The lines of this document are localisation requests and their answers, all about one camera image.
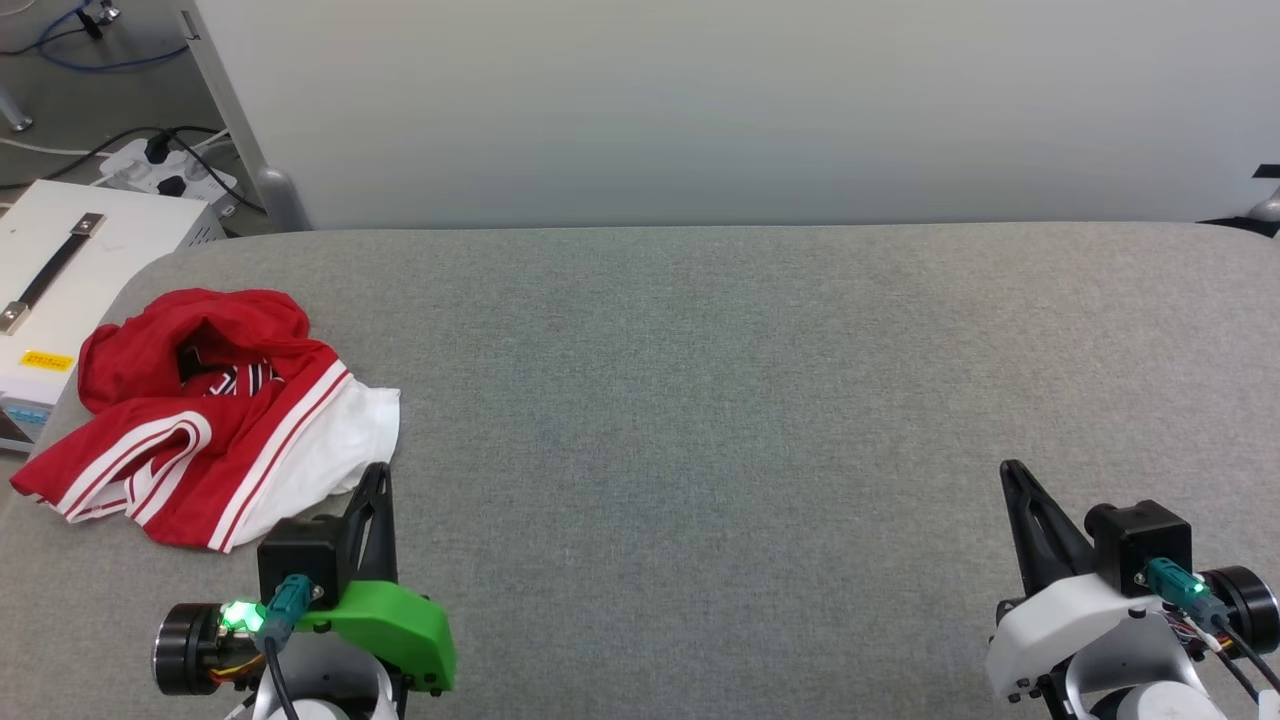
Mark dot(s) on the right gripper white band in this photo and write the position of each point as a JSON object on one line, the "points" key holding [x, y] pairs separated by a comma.
{"points": [[1050, 625]]}

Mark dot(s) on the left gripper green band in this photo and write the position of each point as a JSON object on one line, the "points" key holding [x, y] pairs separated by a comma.
{"points": [[400, 625]]}

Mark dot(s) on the red and white shirt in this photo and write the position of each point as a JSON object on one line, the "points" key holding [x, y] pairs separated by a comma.
{"points": [[150, 440]]}

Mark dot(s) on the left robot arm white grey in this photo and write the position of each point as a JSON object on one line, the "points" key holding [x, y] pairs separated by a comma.
{"points": [[330, 680]]}

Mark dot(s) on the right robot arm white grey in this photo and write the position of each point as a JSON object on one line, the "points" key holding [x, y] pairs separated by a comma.
{"points": [[1150, 670]]}

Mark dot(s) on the right black motor cylinder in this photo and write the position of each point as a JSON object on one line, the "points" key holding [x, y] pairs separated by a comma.
{"points": [[1250, 598]]}

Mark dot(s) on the black motor cylinder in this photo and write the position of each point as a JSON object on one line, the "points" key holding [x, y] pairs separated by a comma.
{"points": [[185, 650], [1250, 598]]}

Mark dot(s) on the left black motor cylinder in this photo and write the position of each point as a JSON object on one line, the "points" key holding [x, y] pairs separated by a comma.
{"points": [[185, 650]]}

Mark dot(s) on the yellow warning label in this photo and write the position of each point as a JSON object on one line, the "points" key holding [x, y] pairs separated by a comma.
{"points": [[47, 361]]}

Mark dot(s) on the black floor base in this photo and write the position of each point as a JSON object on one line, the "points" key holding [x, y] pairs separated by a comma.
{"points": [[1262, 227]]}

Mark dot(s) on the white instrument box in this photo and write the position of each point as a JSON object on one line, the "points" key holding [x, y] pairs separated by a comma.
{"points": [[120, 240]]}

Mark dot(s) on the white power strip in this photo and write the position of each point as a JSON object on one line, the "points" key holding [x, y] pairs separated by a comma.
{"points": [[195, 175]]}

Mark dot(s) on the white partition panel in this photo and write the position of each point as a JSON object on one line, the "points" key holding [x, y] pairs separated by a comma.
{"points": [[750, 110]]}

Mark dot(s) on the grey metal table leg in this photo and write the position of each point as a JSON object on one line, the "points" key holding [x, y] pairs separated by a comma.
{"points": [[12, 112]]}

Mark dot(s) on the black clip stand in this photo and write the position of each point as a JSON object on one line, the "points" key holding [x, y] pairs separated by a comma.
{"points": [[92, 20]]}

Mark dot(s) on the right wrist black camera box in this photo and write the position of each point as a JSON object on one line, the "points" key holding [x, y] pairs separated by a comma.
{"points": [[1145, 535]]}

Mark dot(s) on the grey partition post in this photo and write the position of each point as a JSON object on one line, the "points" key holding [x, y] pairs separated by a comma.
{"points": [[245, 140]]}

